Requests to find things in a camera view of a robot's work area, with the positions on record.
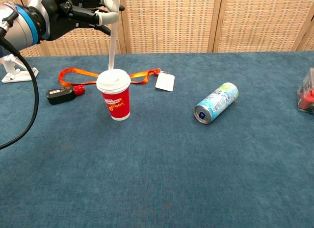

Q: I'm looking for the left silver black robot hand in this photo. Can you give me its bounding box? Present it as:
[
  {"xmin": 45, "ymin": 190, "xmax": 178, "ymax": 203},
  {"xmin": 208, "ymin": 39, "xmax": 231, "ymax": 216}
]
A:
[{"xmin": 26, "ymin": 0, "xmax": 125, "ymax": 41}]

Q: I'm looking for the transparent plastic straw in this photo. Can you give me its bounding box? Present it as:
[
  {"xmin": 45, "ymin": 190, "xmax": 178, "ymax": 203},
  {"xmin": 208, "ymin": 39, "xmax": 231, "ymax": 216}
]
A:
[{"xmin": 108, "ymin": 0, "xmax": 121, "ymax": 71}]

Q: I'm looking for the red paper cup white lid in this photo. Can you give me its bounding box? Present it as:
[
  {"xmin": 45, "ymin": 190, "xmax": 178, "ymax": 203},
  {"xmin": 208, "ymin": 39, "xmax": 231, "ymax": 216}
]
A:
[{"xmin": 96, "ymin": 69, "xmax": 131, "ymax": 121}]

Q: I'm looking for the white phone stand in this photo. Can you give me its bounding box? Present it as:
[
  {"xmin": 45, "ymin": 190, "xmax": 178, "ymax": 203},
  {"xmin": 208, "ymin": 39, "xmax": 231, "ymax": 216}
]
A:
[{"xmin": 1, "ymin": 53, "xmax": 39, "ymax": 84}]

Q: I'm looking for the black bottle red cap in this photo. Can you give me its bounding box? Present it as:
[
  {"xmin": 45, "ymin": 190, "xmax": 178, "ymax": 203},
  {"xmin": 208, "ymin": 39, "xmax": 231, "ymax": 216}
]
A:
[{"xmin": 46, "ymin": 84, "xmax": 86, "ymax": 105}]

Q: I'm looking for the white badge card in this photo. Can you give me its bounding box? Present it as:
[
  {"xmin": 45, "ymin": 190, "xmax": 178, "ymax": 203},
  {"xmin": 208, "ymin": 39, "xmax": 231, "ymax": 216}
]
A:
[{"xmin": 155, "ymin": 71, "xmax": 176, "ymax": 92}]

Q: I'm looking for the blue green drink can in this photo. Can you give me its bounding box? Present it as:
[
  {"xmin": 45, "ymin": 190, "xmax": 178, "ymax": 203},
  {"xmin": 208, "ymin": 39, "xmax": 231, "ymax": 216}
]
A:
[{"xmin": 194, "ymin": 82, "xmax": 239, "ymax": 125}]

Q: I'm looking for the blue table cloth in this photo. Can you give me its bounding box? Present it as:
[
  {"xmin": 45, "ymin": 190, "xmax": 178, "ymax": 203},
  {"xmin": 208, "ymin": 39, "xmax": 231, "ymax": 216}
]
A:
[{"xmin": 0, "ymin": 51, "xmax": 314, "ymax": 228}]

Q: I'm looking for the red and black object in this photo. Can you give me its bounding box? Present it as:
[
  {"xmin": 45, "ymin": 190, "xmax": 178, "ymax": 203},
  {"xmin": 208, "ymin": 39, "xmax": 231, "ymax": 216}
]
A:
[{"xmin": 296, "ymin": 68, "xmax": 314, "ymax": 115}]

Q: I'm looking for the orange lanyard strap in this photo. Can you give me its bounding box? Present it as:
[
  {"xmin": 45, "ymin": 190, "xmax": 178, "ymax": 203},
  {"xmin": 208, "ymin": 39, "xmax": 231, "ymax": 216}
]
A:
[{"xmin": 58, "ymin": 68, "xmax": 161, "ymax": 86}]

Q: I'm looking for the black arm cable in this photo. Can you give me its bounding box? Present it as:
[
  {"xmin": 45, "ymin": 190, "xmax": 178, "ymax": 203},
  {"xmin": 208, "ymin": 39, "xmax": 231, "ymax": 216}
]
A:
[{"xmin": 0, "ymin": 9, "xmax": 40, "ymax": 150}]

